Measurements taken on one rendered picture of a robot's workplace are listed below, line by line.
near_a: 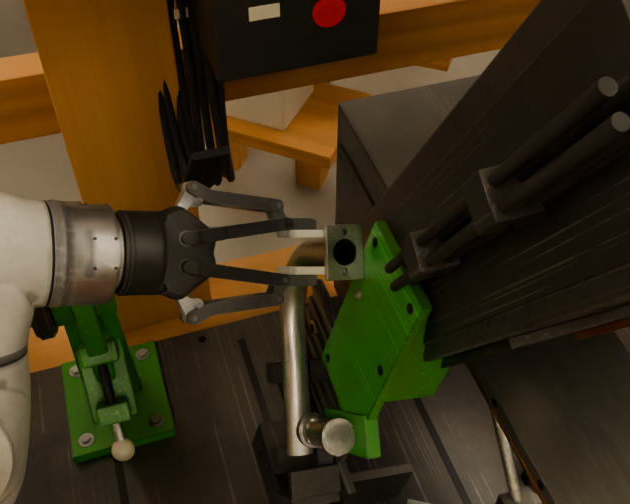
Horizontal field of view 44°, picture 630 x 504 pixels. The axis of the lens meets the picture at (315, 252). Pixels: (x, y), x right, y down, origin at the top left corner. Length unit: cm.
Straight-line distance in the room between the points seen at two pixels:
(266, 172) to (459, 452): 184
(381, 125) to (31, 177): 209
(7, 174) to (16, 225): 229
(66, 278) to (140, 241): 7
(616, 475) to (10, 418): 54
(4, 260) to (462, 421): 65
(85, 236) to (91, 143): 31
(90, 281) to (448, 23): 65
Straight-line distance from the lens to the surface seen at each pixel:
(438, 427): 106
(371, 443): 82
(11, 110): 102
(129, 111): 93
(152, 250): 68
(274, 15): 77
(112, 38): 88
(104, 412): 98
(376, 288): 76
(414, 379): 80
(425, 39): 111
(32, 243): 64
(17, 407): 68
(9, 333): 66
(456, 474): 103
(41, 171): 291
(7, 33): 371
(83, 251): 65
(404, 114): 94
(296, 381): 90
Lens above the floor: 180
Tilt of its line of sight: 47 degrees down
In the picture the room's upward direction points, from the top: straight up
